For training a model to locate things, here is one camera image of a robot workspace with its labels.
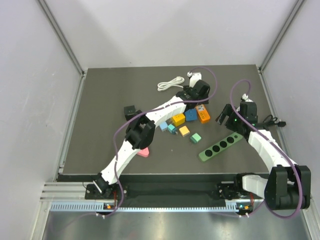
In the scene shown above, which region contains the green power strip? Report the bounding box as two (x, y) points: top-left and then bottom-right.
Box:
(198, 132), (243, 162)

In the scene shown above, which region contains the orange power strip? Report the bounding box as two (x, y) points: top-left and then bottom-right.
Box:
(195, 104), (211, 124)

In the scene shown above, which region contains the blue cube plug adapter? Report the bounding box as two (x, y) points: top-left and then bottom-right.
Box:
(184, 108), (198, 122)

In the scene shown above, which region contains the yellow cube plug adapter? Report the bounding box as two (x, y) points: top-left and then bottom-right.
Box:
(169, 113), (186, 127)

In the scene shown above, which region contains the white power cable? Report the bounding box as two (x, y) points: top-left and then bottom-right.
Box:
(156, 76), (186, 92)

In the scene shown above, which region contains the mint green charger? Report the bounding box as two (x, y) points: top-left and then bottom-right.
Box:
(190, 133), (202, 144)

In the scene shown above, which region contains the yellow plug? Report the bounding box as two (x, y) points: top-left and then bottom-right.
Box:
(179, 126), (190, 137)

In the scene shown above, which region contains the teal plug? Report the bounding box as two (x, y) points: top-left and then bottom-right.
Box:
(167, 124), (177, 135)

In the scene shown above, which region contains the light blue plug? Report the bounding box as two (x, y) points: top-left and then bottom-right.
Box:
(159, 122), (168, 132)

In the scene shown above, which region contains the black socket block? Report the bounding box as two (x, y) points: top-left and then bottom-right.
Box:
(123, 105), (141, 121)

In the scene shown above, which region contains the pink triangular socket adapter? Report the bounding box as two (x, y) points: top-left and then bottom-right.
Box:
(137, 147), (150, 158)

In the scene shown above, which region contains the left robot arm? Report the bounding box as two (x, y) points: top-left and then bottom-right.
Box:
(93, 80), (210, 199)

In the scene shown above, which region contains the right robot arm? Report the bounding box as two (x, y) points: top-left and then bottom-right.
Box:
(216, 101), (311, 210)

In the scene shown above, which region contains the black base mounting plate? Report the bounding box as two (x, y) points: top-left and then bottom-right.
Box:
(84, 181), (249, 201)

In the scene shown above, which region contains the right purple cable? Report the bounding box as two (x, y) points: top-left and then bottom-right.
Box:
(229, 79), (305, 220)

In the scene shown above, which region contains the purple cable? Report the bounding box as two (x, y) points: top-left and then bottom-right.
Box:
(229, 79), (305, 220)
(47, 66), (218, 235)

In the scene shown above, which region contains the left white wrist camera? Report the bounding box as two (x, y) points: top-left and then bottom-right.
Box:
(186, 71), (202, 88)

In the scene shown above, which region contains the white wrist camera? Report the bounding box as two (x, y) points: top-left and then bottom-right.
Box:
(241, 93), (253, 103)
(186, 71), (202, 88)

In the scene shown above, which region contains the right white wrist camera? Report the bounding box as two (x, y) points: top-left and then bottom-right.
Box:
(241, 93), (253, 103)

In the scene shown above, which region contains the black coiled power cable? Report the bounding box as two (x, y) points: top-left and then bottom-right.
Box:
(257, 114), (287, 130)

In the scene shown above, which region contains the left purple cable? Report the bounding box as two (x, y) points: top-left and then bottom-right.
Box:
(47, 66), (218, 235)

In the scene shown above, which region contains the white slotted cable duct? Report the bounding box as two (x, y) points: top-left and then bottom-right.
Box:
(50, 201), (252, 213)

